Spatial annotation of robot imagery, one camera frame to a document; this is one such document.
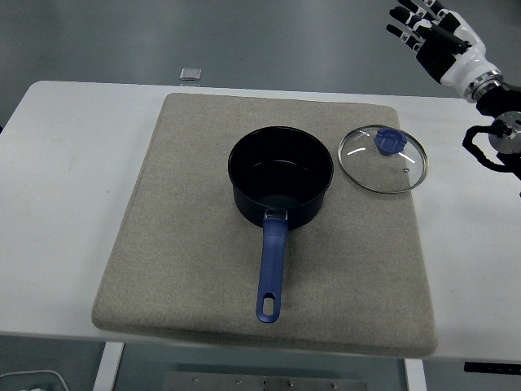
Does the beige fabric mat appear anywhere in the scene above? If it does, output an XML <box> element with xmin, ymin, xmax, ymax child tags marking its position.
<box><xmin>90</xmin><ymin>92</ymin><xmax>439</xmax><ymax>360</ymax></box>

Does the white table leg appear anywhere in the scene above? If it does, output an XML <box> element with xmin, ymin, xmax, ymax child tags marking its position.
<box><xmin>92</xmin><ymin>341</ymin><xmax>125</xmax><ymax>391</ymax></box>
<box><xmin>402</xmin><ymin>358</ymin><xmax>428</xmax><ymax>391</ymax></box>

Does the black pot with blue handle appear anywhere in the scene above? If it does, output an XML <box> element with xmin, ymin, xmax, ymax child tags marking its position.
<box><xmin>226</xmin><ymin>125</ymin><xmax>335</xmax><ymax>324</ymax></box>

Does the glass pot lid blue knob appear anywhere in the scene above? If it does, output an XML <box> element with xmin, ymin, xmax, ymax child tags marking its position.
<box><xmin>337</xmin><ymin>124</ymin><xmax>430</xmax><ymax>195</ymax></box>

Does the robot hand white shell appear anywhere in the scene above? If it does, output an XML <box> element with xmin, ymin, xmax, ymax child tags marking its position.
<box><xmin>386</xmin><ymin>0</ymin><xmax>489</xmax><ymax>99</ymax></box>

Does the black bar under table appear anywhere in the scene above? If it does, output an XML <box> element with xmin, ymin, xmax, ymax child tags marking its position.
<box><xmin>463</xmin><ymin>361</ymin><xmax>521</xmax><ymax>374</ymax></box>

